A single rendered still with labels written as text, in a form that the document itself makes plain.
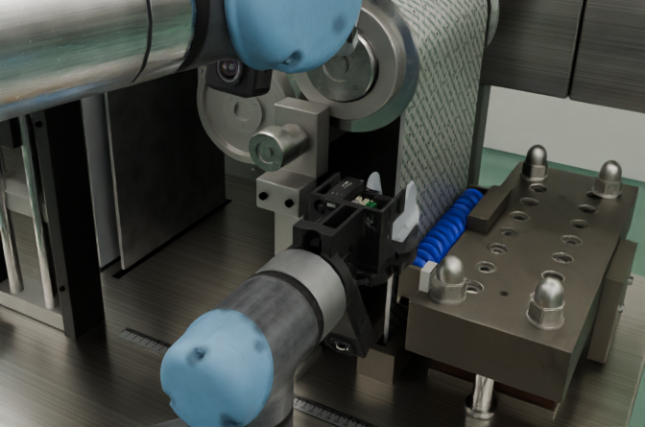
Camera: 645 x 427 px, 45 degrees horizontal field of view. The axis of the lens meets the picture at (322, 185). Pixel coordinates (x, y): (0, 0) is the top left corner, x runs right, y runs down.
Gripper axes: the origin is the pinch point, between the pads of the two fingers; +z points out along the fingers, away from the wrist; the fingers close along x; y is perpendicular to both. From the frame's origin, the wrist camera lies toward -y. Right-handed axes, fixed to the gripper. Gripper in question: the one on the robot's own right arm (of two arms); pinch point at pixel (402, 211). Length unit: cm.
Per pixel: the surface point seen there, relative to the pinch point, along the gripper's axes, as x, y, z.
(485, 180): 55, -109, 240
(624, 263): -21.4, -7.0, 14.1
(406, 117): -0.2, 11.1, -1.6
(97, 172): 41.2, -5.1, -1.7
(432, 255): -3.1, -5.5, 2.1
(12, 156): 80, -19, 17
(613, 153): 7, -93, 263
